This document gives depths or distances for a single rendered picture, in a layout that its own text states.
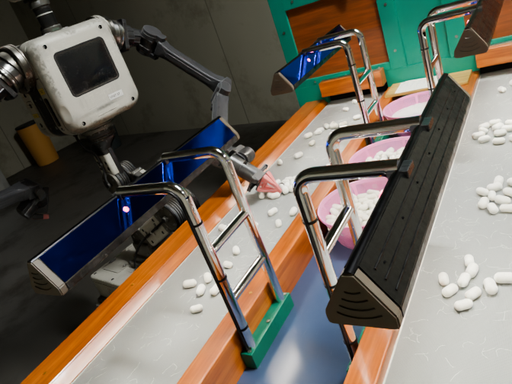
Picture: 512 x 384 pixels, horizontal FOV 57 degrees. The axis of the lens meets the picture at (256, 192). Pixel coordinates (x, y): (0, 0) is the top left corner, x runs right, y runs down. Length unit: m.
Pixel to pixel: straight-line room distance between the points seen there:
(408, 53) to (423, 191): 1.60
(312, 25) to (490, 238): 1.47
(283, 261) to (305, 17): 1.40
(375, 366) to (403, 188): 0.35
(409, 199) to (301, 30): 1.79
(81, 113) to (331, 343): 1.15
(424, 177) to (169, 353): 0.69
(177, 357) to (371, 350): 0.43
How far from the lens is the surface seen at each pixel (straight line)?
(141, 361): 1.15
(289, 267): 1.22
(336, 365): 1.02
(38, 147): 7.54
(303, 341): 1.09
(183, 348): 1.11
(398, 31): 2.21
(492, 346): 0.91
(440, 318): 0.97
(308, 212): 0.75
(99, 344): 1.26
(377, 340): 0.91
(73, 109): 1.75
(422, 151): 0.73
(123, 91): 1.85
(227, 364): 1.03
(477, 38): 1.36
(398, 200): 0.61
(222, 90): 1.87
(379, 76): 2.21
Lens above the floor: 1.40
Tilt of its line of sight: 23 degrees down
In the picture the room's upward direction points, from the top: 21 degrees counter-clockwise
